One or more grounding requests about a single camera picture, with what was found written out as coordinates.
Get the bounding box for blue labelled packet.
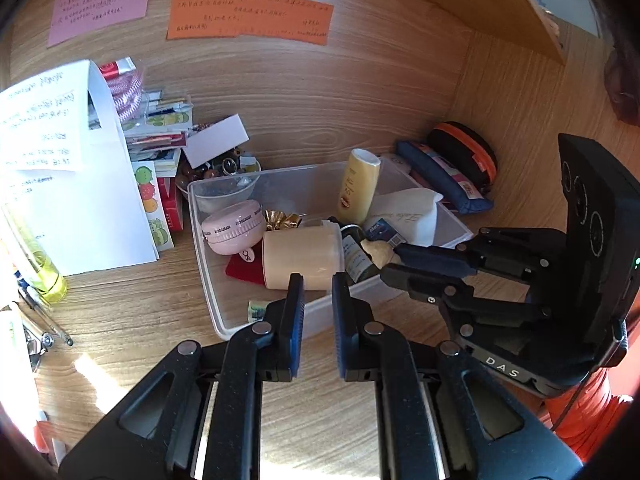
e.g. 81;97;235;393
364;217;403;246

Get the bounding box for yellow spray bottle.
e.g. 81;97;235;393
0;205;68;306

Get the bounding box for wooden shelf board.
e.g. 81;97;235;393
500;0;573;66

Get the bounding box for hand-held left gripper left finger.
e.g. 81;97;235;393
59;272;307;480

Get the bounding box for fruit sticker sheet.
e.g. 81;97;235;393
135;160;176;256

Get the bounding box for orange paper note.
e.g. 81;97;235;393
166;0;335;46

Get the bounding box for black and orange round case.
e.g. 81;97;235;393
426;121;498;196

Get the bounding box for pink round case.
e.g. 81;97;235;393
201;200;266;257

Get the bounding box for red small box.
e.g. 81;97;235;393
156;175;185;233

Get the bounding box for white drawstring pouch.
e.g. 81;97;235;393
362;187;445;248

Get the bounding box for metal clip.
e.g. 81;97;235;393
22;320;56;361

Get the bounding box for wooden desk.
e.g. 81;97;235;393
0;0;640;480

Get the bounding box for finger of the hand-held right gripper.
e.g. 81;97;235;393
392;226;567;282
379;262;567;347

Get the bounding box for red felt pouch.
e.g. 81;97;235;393
225;252;266;286

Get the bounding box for blank white card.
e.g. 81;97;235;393
182;115;249;168

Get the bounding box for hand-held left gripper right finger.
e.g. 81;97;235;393
331;271;586;480

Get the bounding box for brown bead bracelets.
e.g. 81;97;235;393
177;147;262;184

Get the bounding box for frosted plastic jar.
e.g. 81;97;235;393
262;225;346;292

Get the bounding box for person's right forearm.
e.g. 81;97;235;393
545;367;636;461

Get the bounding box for pink paper note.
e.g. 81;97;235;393
47;0;156;48

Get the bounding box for gold bells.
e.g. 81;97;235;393
264;208;303;232

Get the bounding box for blue pencil case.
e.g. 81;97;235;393
396;140;496;216

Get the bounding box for dark dropper bottle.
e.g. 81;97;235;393
327;217;381;283

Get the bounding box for clear bowl of trinkets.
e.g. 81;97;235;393
192;172;261;213

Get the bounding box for white handwritten paper sheets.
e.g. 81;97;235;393
0;60;161;276

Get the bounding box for pale yellow lotion bottle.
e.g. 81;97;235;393
337;148;382;226

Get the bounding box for clear plastic storage box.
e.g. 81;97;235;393
187;161;475;341

